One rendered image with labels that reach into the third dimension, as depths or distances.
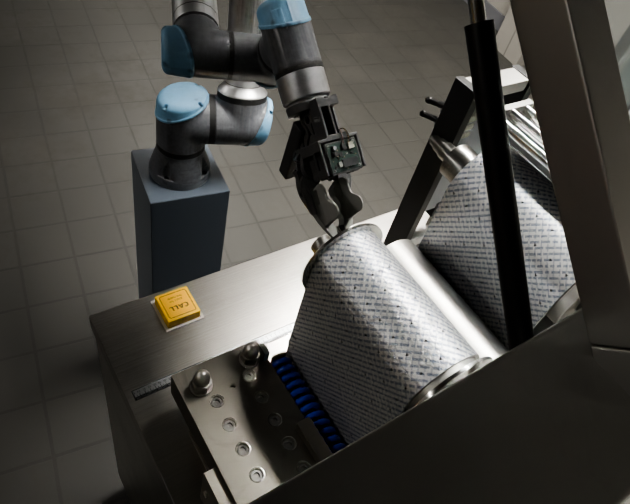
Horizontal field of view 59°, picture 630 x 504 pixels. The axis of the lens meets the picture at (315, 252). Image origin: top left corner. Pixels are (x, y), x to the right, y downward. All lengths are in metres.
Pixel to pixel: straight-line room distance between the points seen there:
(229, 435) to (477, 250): 0.48
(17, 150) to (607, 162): 2.82
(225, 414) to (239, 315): 0.31
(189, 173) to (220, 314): 0.39
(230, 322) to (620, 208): 0.96
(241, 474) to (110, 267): 1.64
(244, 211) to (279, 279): 1.43
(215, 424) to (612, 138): 0.75
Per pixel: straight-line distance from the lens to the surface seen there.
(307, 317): 0.89
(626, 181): 0.31
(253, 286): 1.24
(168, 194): 1.41
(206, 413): 0.94
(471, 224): 0.89
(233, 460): 0.91
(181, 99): 1.32
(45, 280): 2.42
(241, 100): 1.31
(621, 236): 0.30
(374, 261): 0.79
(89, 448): 2.04
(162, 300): 1.18
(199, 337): 1.16
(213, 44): 0.93
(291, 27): 0.85
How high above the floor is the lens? 1.88
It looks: 47 degrees down
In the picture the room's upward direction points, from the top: 17 degrees clockwise
